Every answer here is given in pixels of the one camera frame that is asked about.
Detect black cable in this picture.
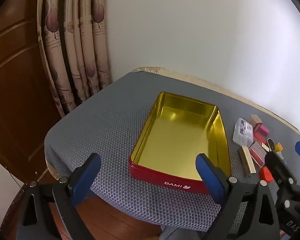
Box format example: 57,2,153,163
7,171,24,189

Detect gold tube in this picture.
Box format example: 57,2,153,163
238,146,257,176

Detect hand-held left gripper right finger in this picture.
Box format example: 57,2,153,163
195,153,278,240

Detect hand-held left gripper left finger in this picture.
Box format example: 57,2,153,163
16,152,102,240

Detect red tin box gold interior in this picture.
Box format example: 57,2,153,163
128,91,232,195

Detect brown wooden door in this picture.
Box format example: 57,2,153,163
0,0,65,187

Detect beige leaf print curtain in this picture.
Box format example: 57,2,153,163
37,0,113,118

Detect orange red block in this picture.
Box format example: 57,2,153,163
259,166,274,183

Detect clear plastic box white label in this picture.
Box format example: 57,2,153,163
232,117,255,146

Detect clear box with red insert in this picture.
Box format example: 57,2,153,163
249,147,267,167

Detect brown and red carton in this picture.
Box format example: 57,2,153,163
247,114,263,132

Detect person's grey trousers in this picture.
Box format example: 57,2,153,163
159,226,208,240

